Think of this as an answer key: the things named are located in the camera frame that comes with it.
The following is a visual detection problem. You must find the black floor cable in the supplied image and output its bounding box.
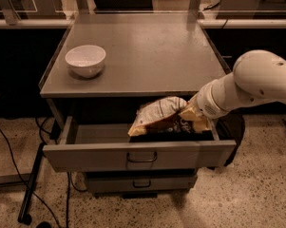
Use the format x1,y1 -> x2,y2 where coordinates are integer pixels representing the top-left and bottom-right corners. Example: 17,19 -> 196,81
0,116 -> 72,228

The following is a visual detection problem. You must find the grey metal drawer cabinet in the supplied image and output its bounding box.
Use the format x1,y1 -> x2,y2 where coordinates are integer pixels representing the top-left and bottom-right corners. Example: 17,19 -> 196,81
38,12 -> 238,200

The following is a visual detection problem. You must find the brown chip bag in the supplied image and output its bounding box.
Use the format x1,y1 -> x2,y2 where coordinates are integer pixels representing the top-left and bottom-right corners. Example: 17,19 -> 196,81
128,96 -> 197,137

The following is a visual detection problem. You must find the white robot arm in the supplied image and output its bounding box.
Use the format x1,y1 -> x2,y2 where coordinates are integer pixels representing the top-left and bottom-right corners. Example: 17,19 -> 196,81
180,50 -> 286,122

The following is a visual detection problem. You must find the glass barrier with posts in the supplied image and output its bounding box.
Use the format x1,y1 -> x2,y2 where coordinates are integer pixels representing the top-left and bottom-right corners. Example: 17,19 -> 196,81
0,0 -> 286,28

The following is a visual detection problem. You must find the lower grey drawer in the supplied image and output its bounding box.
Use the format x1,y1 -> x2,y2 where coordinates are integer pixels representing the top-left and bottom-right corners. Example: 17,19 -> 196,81
85,169 -> 197,195

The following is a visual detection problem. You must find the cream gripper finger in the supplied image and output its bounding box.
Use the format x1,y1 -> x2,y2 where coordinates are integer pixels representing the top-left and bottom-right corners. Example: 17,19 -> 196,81
193,119 -> 211,133
179,107 -> 202,122

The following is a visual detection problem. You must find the open top drawer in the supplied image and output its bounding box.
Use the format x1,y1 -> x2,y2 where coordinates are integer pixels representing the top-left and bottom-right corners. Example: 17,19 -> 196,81
43,116 -> 236,172

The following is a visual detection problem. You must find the black bar on floor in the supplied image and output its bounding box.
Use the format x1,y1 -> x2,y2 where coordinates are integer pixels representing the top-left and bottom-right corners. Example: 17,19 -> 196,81
18,143 -> 45,225

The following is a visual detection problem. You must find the white ceramic bowl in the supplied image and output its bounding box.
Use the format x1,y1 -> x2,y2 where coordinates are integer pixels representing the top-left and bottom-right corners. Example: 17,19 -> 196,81
65,45 -> 106,78

